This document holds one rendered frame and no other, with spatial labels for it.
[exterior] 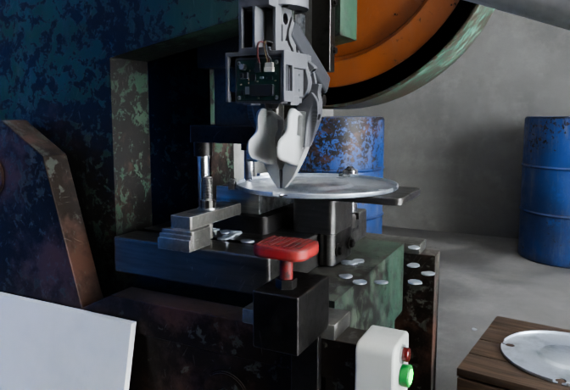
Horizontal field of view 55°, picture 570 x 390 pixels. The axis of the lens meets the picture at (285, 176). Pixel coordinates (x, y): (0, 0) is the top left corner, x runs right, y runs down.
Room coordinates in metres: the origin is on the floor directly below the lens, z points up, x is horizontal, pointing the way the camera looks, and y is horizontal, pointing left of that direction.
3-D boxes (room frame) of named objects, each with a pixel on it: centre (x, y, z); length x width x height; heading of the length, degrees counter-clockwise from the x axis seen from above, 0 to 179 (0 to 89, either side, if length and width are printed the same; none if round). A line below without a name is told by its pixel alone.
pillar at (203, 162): (0.99, 0.15, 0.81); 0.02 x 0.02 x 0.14
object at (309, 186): (0.98, -0.06, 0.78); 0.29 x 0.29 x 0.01
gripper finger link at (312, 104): (0.63, -0.02, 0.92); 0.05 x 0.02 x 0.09; 63
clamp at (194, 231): (0.89, 0.13, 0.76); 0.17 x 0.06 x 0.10; 153
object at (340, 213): (0.96, -0.10, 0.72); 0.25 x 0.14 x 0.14; 63
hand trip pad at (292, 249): (0.64, 0.00, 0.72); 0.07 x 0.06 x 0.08; 63
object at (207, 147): (1.04, 0.06, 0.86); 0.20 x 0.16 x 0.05; 153
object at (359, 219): (1.04, 0.06, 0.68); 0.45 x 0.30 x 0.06; 153
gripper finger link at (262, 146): (0.63, 0.02, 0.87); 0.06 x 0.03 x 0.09; 153
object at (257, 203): (1.04, 0.05, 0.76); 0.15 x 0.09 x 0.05; 153
